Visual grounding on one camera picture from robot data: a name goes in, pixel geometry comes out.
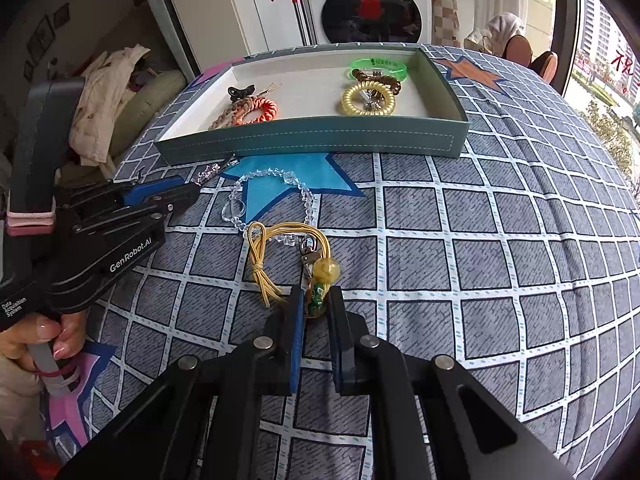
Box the red window sticker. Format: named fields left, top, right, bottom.
left=615, top=45, right=640, bottom=91

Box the silver star hair clip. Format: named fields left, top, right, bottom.
left=192, top=157, right=241, bottom=186

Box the brown spiral hair tie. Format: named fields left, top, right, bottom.
left=352, top=69, right=403, bottom=95

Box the brown chair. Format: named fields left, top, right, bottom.
left=530, top=51, right=558, bottom=86
left=502, top=35, right=533, bottom=66

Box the white cabinet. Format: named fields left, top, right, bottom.
left=220, top=0, right=301, bottom=56

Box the orange white spiral hair tie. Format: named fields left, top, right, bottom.
left=232, top=96, right=279, bottom=126

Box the yellow cord bead charm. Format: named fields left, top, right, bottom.
left=247, top=221, right=343, bottom=320

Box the person's left hand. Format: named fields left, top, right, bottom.
left=0, top=310, right=87, bottom=376

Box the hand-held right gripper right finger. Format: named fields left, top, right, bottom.
left=326, top=286, right=576, bottom=480

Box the green plastic bangle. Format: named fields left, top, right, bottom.
left=348, top=57, right=412, bottom=86

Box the white cloth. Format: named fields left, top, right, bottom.
left=465, top=12, right=526, bottom=56

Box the red handled mop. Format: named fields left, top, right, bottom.
left=270, top=0, right=313, bottom=46

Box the clear crystal bead bracelet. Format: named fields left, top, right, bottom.
left=221, top=167, right=317, bottom=246

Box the beige braided bracelet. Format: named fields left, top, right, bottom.
left=206, top=100, right=251, bottom=132

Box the teal jewelry tray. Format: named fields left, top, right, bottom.
left=154, top=45, right=470, bottom=166

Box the beige jacket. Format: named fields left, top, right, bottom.
left=67, top=46, right=151, bottom=166

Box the grey checked star blanket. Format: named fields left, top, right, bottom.
left=45, top=42, right=640, bottom=480

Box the yellow spiral hair tie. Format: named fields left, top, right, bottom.
left=341, top=81, right=396, bottom=116

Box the cream sofa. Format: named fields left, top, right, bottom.
left=60, top=67, right=188, bottom=181

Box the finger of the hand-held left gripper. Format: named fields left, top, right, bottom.
left=60, top=176, right=201, bottom=211
left=75, top=204, right=175, bottom=241

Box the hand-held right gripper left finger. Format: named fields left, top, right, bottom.
left=55, top=287, right=307, bottom=480

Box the dark wall picture frame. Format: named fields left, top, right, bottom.
left=22, top=14, right=57, bottom=81

